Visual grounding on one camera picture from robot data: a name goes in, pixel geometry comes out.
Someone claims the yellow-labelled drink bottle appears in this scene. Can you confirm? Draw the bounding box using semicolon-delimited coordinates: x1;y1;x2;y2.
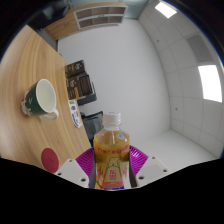
92;111;132;191

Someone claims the white and green booklet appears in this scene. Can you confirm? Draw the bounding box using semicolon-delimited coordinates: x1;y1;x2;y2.
68;98;84;129

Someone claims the black leather sofa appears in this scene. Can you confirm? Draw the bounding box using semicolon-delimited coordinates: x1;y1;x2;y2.
31;1;73;31

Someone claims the black mesh office chair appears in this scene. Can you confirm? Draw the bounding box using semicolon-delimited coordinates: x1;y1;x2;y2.
80;110;105;148

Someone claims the flat round red coaster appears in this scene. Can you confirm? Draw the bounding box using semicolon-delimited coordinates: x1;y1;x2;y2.
40;147;60;174

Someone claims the green and white mug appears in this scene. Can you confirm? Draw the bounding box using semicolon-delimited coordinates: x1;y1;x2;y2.
20;78;60;121

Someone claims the brown cardboard box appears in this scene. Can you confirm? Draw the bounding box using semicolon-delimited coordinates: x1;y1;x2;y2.
65;76;83;100

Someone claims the wide dark brown box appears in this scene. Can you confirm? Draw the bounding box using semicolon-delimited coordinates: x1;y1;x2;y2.
78;73;93;98

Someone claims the grey ceiling air vent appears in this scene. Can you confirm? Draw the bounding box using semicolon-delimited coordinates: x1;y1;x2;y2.
185;33;214;64

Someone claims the rectangular ceiling light panel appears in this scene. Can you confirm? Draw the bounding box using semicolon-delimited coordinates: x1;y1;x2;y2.
154;0;178;19
197;64;223;104

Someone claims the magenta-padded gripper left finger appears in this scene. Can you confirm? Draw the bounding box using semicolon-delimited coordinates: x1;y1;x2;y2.
54;147;98;189

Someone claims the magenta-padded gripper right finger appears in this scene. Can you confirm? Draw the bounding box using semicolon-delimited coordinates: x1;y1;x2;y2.
128;145;172;189

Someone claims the small dark brown box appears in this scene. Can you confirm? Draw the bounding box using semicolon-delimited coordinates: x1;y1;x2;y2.
64;59;86;78

